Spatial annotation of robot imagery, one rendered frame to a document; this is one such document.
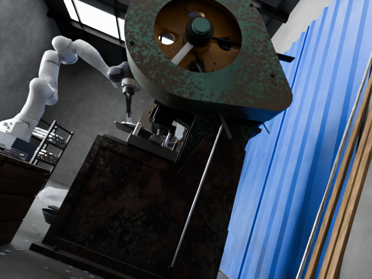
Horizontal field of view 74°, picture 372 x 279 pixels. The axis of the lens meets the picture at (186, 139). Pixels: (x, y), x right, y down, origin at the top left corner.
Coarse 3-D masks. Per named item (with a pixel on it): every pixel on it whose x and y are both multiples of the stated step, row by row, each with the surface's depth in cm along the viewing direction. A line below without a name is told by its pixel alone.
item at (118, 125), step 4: (116, 124) 162; (120, 124) 159; (124, 124) 159; (120, 128) 169; (124, 128) 165; (128, 128) 161; (132, 128) 159; (128, 132) 171; (132, 132) 161; (140, 132) 160; (140, 136) 161; (144, 136) 164; (148, 136) 160; (148, 140) 170
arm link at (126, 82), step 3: (126, 78) 159; (129, 78) 159; (123, 81) 159; (126, 81) 158; (129, 81) 159; (132, 81) 160; (123, 84) 159; (126, 84) 158; (129, 84) 158; (132, 84) 159; (135, 84) 162; (135, 87) 163; (138, 87) 165; (135, 90) 168; (138, 90) 168
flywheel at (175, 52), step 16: (176, 0) 149; (192, 0) 152; (208, 0) 151; (160, 16) 145; (176, 16) 147; (208, 16) 150; (224, 16) 152; (160, 32) 143; (176, 32) 144; (192, 32) 132; (208, 32) 134; (224, 32) 149; (240, 32) 151; (160, 48) 140; (176, 48) 142; (192, 48) 140; (208, 48) 144; (240, 48) 148; (176, 64) 133; (208, 64) 142; (224, 64) 144
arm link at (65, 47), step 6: (60, 36) 160; (54, 42) 158; (60, 42) 158; (66, 42) 159; (72, 42) 164; (78, 42) 165; (84, 42) 166; (54, 48) 160; (60, 48) 159; (66, 48) 161; (72, 48) 164; (78, 48) 164; (60, 54) 164; (66, 54) 165; (78, 54) 166
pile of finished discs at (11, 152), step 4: (0, 144) 94; (4, 144) 95; (0, 148) 102; (4, 148) 96; (8, 148) 97; (12, 148) 98; (0, 152) 95; (4, 152) 96; (8, 152) 97; (12, 152) 98; (16, 152) 100; (20, 152) 102; (12, 156) 99; (16, 156) 116; (20, 156) 103; (24, 156) 105; (24, 160) 108
